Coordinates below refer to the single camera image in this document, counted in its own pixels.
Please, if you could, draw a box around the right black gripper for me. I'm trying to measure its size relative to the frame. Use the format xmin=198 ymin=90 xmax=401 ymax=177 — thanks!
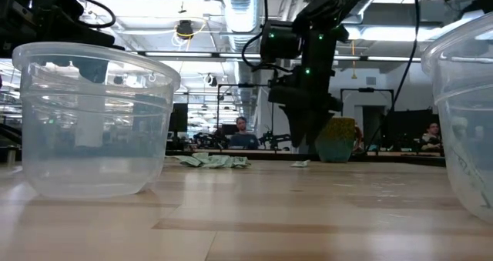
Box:
xmin=280 ymin=65 xmax=344 ymax=149

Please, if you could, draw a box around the yellow and teal ceramic mug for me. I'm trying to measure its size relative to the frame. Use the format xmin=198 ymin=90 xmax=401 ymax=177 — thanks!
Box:
xmin=314 ymin=116 xmax=364 ymax=164

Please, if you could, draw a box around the person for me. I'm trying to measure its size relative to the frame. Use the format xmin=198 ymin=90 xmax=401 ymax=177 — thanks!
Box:
xmin=230 ymin=116 xmax=260 ymax=151
xmin=418 ymin=122 xmax=444 ymax=152

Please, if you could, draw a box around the black computer monitor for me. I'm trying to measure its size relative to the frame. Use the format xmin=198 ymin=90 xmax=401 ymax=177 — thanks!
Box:
xmin=169 ymin=102 xmax=189 ymax=139

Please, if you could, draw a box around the clear plastic round container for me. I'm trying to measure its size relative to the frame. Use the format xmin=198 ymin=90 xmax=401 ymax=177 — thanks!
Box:
xmin=11 ymin=41 xmax=182 ymax=199
xmin=420 ymin=11 xmax=493 ymax=226

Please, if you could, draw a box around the bright ceiling light panel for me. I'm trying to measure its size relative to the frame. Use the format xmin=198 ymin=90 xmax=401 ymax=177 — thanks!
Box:
xmin=345 ymin=23 xmax=442 ymax=43

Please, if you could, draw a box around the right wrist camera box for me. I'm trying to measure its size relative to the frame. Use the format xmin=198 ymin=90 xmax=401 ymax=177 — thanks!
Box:
xmin=267 ymin=84 xmax=298 ymax=105

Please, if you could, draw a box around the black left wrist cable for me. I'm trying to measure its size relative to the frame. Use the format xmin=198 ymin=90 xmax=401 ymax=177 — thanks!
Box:
xmin=68 ymin=0 xmax=117 ymax=29

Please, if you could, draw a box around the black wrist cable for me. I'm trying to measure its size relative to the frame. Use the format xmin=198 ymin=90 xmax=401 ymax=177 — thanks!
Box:
xmin=241 ymin=0 xmax=294 ymax=74
xmin=68 ymin=0 xmax=117 ymax=29

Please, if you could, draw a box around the black metal frame stand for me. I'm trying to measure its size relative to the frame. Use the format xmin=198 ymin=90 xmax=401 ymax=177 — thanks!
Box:
xmin=216 ymin=82 xmax=275 ymax=151
xmin=339 ymin=86 xmax=396 ymax=118

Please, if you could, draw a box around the yellow hanging cord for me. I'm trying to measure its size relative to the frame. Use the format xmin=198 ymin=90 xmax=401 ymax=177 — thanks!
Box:
xmin=350 ymin=39 xmax=358 ymax=81

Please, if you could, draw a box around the black ceiling-hung camera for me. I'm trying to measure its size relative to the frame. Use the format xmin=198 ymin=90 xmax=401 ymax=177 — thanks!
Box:
xmin=175 ymin=18 xmax=196 ymax=41

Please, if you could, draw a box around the black table edge frame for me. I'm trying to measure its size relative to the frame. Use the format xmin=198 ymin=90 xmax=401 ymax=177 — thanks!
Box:
xmin=165 ymin=149 xmax=447 ymax=168

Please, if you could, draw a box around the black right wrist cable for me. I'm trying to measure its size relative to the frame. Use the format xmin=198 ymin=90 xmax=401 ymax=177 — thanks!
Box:
xmin=241 ymin=0 xmax=294 ymax=74

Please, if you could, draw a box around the black diagonal frame strut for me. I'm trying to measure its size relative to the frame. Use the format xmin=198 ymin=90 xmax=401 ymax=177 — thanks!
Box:
xmin=0 ymin=122 xmax=23 ymax=146

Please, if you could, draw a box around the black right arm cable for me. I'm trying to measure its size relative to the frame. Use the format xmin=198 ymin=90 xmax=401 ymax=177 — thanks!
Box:
xmin=364 ymin=0 xmax=421 ymax=152

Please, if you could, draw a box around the silver ribbed ventilation duct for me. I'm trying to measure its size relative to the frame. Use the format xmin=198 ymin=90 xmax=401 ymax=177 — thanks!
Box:
xmin=219 ymin=0 xmax=267 ymax=55

